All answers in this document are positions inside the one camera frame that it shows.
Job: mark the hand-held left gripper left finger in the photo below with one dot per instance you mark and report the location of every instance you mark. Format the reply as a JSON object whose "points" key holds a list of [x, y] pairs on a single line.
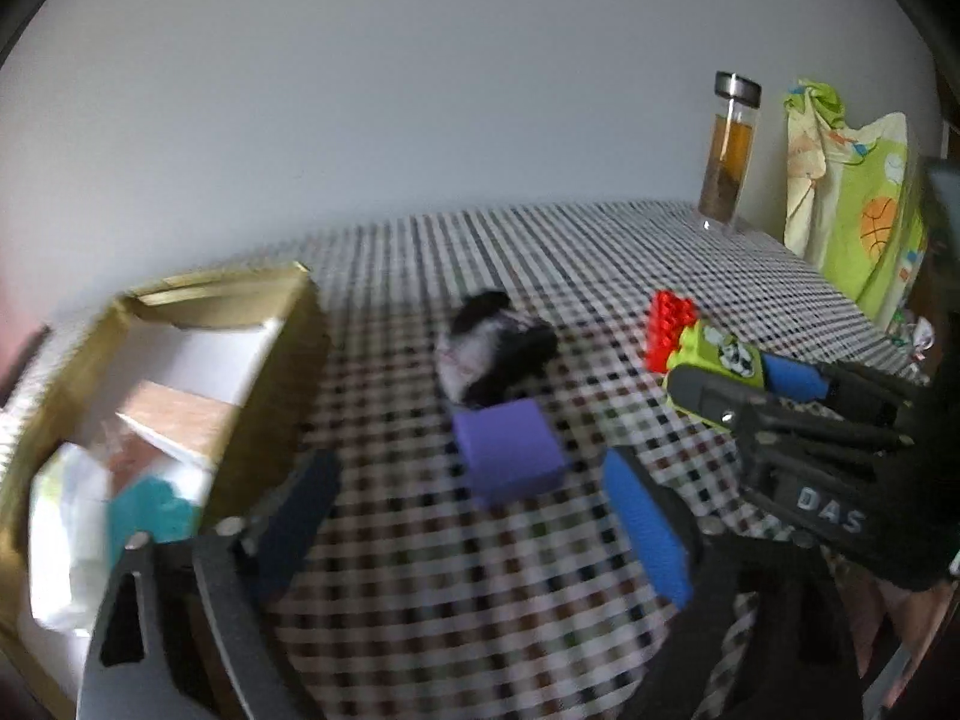
{"points": [[300, 517]]}

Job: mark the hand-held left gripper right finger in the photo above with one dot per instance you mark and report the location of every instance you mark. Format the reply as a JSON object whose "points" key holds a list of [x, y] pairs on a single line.
{"points": [[645, 532]]}

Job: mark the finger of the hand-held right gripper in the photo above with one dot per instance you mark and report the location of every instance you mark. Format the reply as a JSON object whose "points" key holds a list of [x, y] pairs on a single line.
{"points": [[705, 390], [795, 379]]}

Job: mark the green building brick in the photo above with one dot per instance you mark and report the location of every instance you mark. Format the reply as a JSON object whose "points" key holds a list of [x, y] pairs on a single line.
{"points": [[720, 349]]}

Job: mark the gold cardboard box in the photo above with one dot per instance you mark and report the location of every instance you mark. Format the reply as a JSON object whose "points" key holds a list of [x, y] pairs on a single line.
{"points": [[292, 360]]}

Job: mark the purple block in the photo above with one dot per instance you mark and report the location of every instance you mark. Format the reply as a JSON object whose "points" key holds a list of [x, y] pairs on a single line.
{"points": [[510, 450]]}

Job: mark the red building brick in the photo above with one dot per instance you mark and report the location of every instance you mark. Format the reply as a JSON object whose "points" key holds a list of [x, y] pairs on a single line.
{"points": [[667, 330]]}

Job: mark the small crumpled wrapper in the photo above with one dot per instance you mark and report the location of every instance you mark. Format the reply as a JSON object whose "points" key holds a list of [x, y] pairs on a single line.
{"points": [[919, 336]]}

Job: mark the teal item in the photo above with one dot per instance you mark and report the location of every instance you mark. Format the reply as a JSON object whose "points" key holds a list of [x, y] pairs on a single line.
{"points": [[150, 510]]}

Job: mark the checkered tablecloth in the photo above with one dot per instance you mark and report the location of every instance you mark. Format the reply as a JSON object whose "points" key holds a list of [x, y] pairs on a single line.
{"points": [[420, 615]]}

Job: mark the pale wooden block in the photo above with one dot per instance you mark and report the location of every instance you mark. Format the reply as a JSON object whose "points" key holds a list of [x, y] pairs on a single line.
{"points": [[180, 412]]}

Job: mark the white paper liner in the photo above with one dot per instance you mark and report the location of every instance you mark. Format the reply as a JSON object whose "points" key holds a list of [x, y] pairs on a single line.
{"points": [[195, 360]]}

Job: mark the green printed cloth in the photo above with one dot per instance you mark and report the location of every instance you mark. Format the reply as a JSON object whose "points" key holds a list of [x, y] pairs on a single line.
{"points": [[855, 195]]}

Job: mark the black and white small item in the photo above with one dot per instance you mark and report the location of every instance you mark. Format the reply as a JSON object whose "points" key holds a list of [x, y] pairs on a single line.
{"points": [[495, 352]]}

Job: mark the glass tea bottle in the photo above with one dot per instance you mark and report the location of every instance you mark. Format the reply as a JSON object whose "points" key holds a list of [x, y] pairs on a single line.
{"points": [[727, 157]]}

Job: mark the white plastic bag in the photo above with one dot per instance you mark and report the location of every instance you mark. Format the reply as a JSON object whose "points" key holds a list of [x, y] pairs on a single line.
{"points": [[67, 540]]}

